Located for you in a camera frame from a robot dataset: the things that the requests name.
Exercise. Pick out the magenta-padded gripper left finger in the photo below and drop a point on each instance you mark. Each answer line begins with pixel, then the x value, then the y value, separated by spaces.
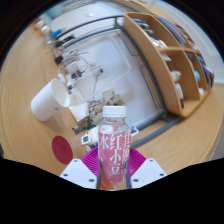
pixel 78 173

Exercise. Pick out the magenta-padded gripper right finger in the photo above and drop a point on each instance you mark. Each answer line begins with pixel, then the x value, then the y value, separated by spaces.
pixel 148 173

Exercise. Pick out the pink-labelled clear drink bottle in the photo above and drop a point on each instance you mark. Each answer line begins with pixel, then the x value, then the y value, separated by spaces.
pixel 114 150

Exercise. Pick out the flat round red coaster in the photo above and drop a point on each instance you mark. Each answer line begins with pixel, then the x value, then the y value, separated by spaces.
pixel 62 150

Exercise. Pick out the light wooden wardrobe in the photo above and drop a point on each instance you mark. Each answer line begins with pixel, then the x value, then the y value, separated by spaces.
pixel 186 143

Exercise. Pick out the white tissue pack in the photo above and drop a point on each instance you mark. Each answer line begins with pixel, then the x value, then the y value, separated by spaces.
pixel 79 110

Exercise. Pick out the wooden tree-man figurine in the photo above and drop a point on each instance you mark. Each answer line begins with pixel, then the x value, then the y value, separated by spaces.
pixel 100 108

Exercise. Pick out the white paper cup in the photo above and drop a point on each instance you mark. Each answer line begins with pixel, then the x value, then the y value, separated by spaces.
pixel 46 103

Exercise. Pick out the small blue bottle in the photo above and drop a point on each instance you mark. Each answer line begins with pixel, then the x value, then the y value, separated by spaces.
pixel 56 33

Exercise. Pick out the wooden wall shelf unit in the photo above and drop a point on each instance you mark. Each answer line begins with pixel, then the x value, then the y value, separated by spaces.
pixel 175 100

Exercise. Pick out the grey metal desk frame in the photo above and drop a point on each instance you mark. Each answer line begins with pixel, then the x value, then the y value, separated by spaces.
pixel 146 76

